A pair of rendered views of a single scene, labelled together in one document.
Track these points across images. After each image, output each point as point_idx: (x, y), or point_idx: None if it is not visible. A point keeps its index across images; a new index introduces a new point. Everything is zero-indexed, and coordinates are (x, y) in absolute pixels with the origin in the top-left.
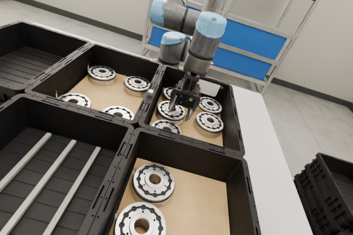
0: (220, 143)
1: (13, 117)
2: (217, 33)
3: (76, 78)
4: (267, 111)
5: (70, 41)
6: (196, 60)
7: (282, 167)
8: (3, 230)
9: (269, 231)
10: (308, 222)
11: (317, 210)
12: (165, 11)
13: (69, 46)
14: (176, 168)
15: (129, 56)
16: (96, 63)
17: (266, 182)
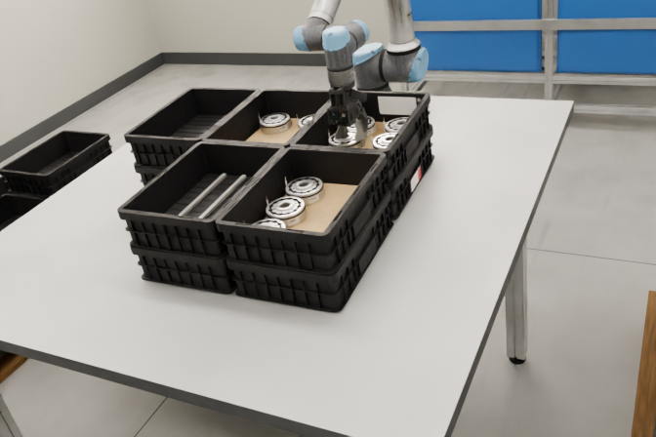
0: None
1: (197, 160)
2: (338, 45)
3: (248, 132)
4: (562, 126)
5: (239, 95)
6: (332, 73)
7: (527, 190)
8: (200, 216)
9: (454, 242)
10: (521, 233)
11: None
12: (305, 36)
13: (239, 100)
14: (334, 182)
15: (302, 93)
16: (270, 113)
17: (485, 206)
